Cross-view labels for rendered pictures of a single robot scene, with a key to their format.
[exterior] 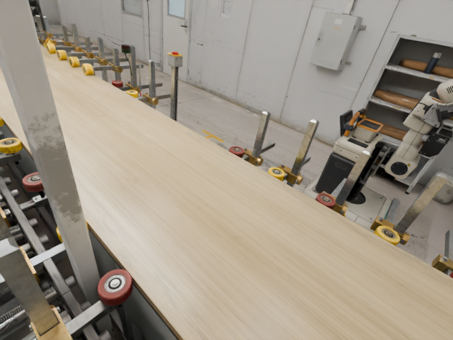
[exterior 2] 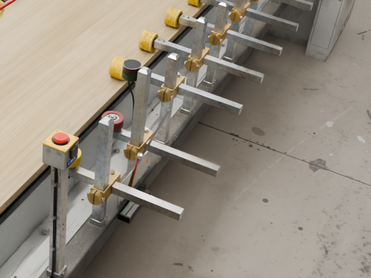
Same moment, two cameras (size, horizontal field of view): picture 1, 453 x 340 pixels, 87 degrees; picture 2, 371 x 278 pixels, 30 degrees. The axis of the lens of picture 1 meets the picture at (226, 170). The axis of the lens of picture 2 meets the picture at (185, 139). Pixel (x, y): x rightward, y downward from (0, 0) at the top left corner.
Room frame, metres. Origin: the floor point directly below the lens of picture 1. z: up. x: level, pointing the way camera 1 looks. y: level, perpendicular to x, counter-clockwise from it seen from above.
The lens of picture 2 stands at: (1.51, -0.98, 2.36)
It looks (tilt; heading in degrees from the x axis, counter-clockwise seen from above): 37 degrees down; 72
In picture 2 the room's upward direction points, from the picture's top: 10 degrees clockwise
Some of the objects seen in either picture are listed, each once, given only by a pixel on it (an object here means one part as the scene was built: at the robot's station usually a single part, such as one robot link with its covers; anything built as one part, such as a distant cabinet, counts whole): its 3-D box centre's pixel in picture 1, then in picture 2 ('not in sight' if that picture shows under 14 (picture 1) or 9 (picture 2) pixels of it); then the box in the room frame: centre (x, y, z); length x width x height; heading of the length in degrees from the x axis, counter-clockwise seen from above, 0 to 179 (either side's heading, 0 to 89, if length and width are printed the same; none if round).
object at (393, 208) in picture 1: (387, 222); not in sight; (0.84, -0.76, 0.82); 0.43 x 0.03 x 0.04; 145
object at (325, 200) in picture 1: (321, 208); not in sight; (0.82, -0.44, 0.85); 0.08 x 0.08 x 0.11
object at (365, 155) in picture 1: (343, 195); not in sight; (0.92, -0.56, 0.88); 0.04 x 0.04 x 0.48; 55
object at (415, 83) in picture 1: (406, 117); not in sight; (2.87, -1.96, 0.78); 0.90 x 0.45 x 1.55; 55
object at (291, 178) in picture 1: (289, 175); not in sight; (1.08, -0.34, 0.83); 0.14 x 0.06 x 0.05; 55
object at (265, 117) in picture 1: (256, 151); not in sight; (1.21, -0.15, 0.87); 0.04 x 0.04 x 0.48; 55
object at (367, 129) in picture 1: (367, 130); not in sight; (1.88, -1.06, 0.87); 0.23 x 0.15 x 0.11; 145
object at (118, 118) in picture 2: (118, 88); (111, 128); (1.86, 0.97, 0.85); 0.08 x 0.08 x 0.11
